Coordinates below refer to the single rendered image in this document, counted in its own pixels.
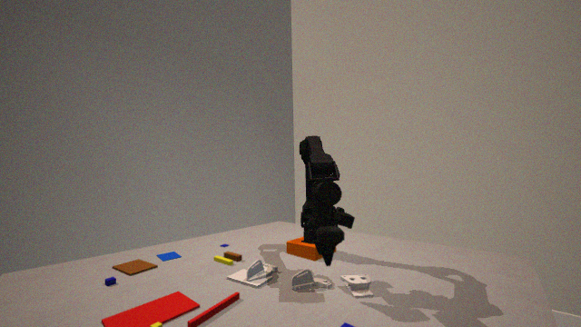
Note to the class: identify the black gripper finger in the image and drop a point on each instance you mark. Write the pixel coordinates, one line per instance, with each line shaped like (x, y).
(314, 238)
(327, 250)

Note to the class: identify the blue square tile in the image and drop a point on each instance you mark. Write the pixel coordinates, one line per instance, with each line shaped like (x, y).
(168, 256)

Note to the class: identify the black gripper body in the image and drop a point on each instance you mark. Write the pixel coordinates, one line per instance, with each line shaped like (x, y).
(322, 223)

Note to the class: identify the yellow flat bar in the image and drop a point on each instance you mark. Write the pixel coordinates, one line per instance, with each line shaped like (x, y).
(223, 260)

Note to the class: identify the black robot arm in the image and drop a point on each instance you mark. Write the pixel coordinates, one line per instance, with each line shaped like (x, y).
(321, 171)

